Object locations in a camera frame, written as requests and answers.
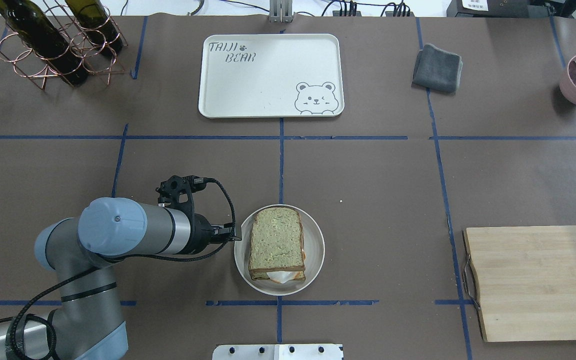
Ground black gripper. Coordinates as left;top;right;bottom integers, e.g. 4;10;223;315
188;213;242;255

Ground bread slice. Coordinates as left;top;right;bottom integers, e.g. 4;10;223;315
249;240;307;283
247;206;306;273

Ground white round plate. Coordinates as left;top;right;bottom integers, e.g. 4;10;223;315
233;203;326;296

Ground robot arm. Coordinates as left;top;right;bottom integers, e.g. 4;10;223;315
0;197;238;360

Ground white bear serving tray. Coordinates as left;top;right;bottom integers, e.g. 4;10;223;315
198;33;345;119

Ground fried egg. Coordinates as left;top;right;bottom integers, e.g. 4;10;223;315
266;248;306;284

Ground dark wine bottle right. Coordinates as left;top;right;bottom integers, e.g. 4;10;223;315
66;0;124;58

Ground dark wine bottle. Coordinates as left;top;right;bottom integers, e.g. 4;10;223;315
0;0;89;86
66;0;124;58

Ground grey folded cloth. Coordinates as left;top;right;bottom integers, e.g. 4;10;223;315
412;43;463;94

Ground dark wine bottle left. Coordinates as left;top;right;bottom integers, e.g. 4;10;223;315
0;0;89;86

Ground wooden cutting board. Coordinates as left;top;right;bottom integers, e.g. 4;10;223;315
462;225;576;343

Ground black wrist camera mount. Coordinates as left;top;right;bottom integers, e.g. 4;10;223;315
155;175;217;218

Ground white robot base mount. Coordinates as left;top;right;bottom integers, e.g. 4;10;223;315
212;342;345;360

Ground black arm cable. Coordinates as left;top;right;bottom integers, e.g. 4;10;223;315
0;177;239;360

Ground aluminium frame post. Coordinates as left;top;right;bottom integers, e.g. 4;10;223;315
269;0;295;24

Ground black power strip cables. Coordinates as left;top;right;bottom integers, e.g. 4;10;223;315
318;0;412;18

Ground copper wire bottle rack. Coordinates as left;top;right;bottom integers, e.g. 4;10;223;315
0;0;128;91

